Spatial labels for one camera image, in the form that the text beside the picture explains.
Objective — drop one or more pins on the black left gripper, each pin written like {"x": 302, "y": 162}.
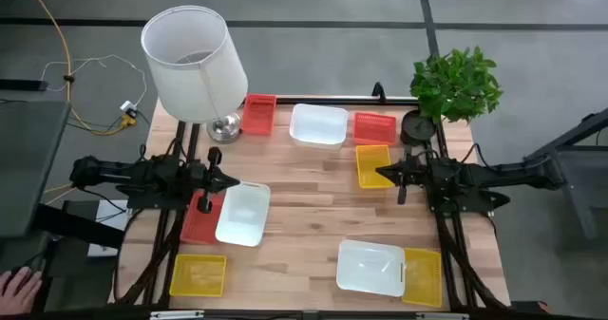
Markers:
{"x": 206, "y": 180}

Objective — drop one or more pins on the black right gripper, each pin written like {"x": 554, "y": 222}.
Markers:
{"x": 415, "y": 174}

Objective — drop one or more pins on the yellow plastic mesh basket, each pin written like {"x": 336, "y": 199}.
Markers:
{"x": 423, "y": 277}
{"x": 198, "y": 275}
{"x": 368, "y": 158}

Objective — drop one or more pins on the white plastic basket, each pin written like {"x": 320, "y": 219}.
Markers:
{"x": 242, "y": 215}
{"x": 370, "y": 268}
{"x": 318, "y": 125}

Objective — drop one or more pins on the red plastic mesh basket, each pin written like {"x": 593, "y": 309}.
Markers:
{"x": 197, "y": 225}
{"x": 259, "y": 116}
{"x": 374, "y": 129}

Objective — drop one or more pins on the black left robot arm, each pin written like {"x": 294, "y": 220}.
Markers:
{"x": 119, "y": 175}

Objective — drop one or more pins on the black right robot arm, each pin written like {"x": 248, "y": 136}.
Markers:
{"x": 499, "y": 175}

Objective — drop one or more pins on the green plant in black pot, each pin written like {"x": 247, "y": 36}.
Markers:
{"x": 451, "y": 82}

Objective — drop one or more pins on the white shade silver table lamp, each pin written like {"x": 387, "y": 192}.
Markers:
{"x": 195, "y": 73}

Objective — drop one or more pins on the white box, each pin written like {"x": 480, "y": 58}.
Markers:
{"x": 110, "y": 215}

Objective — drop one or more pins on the white power adapter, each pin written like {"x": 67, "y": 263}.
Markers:
{"x": 127, "y": 106}

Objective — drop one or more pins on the black flat bar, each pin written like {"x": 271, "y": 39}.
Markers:
{"x": 76, "y": 225}

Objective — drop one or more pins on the black metal stand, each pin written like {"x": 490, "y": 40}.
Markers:
{"x": 584, "y": 182}

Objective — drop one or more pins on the grey desk top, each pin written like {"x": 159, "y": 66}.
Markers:
{"x": 28, "y": 168}

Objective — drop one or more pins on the black power strip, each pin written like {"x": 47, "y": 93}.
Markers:
{"x": 21, "y": 85}

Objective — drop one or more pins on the person's hand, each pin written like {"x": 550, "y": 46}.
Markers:
{"x": 19, "y": 291}

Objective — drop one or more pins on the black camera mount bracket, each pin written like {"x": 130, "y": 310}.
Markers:
{"x": 378, "y": 93}

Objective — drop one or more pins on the black aluminium table frame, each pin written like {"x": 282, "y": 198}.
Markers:
{"x": 332, "y": 101}

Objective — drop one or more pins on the silver metal bracket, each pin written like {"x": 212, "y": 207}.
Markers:
{"x": 176, "y": 314}
{"x": 442, "y": 316}

